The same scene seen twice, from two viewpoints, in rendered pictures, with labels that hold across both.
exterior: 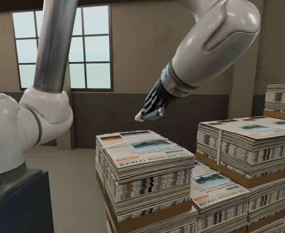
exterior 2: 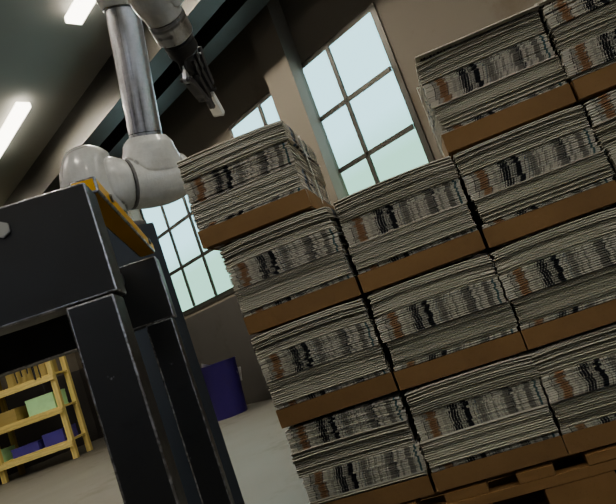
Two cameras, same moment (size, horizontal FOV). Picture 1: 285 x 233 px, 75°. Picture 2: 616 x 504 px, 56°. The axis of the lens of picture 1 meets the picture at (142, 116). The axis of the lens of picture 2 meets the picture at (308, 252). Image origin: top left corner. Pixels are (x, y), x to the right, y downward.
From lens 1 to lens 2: 1.27 m
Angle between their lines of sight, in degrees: 39
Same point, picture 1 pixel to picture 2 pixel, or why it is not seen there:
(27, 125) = (116, 168)
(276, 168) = (523, 94)
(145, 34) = (466, 19)
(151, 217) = (243, 222)
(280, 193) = (567, 147)
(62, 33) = (131, 65)
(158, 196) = (246, 192)
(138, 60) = not seen: hidden behind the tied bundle
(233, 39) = not seen: outside the picture
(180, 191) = (281, 180)
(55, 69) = (138, 106)
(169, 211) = (268, 211)
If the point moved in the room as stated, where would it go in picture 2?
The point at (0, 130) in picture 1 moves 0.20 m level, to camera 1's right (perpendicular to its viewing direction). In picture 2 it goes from (86, 170) to (128, 137)
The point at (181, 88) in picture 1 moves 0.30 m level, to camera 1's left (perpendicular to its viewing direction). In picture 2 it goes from (159, 35) to (87, 100)
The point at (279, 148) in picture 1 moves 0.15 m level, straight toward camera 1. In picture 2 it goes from (505, 54) to (448, 67)
